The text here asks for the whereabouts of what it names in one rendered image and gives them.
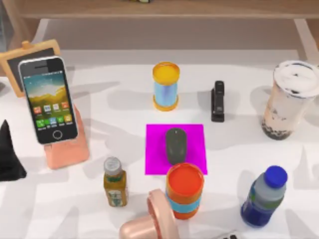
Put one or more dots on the magenta square mat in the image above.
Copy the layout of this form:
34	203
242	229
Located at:
154	149

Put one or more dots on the dark grey computer mouse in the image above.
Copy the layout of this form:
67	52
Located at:
176	145

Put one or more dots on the yellow and blue can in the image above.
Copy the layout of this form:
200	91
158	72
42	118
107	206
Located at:
166	85

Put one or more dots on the black stapler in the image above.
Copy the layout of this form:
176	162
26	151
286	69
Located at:
218	102

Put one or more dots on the orange and blue can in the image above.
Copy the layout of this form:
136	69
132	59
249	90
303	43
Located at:
185	191

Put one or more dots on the yellow tea bottle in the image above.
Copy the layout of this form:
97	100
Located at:
115	185

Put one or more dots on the salmon phone stand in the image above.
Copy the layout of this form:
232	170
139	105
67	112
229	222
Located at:
71	152

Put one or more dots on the rose gold headphones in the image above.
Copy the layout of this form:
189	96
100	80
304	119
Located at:
155	219

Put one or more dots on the wooden shelf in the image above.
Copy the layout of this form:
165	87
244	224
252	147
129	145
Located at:
159	10

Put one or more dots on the white smartphone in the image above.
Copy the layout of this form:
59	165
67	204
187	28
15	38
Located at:
51	99

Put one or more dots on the bubble tea cup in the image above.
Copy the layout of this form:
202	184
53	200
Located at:
286	99

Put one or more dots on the blue capped bottle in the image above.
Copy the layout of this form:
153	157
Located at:
264	199

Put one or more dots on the black and white object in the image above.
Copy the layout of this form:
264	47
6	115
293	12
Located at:
228	236

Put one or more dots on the wooden framed blackboard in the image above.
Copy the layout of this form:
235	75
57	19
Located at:
32	51

